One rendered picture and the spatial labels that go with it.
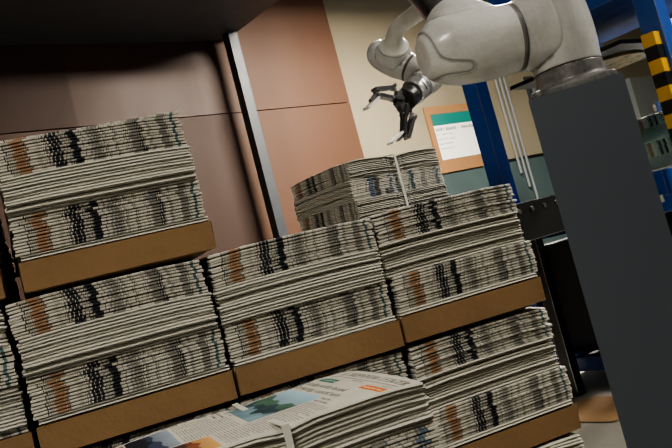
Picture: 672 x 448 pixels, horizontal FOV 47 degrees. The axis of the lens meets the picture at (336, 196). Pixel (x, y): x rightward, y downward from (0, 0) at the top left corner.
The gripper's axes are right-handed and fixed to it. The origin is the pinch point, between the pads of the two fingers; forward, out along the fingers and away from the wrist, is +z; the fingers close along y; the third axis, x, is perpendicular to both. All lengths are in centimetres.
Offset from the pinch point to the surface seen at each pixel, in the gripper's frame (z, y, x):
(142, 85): -114, -65, 289
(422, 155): 5.3, 13.0, -13.4
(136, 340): 129, -18, -67
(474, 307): 86, 15, -84
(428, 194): 13.2, 22.6, -14.2
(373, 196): 31.0, 10.5, -13.8
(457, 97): -389, 105, 299
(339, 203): 37.1, 6.8, -7.0
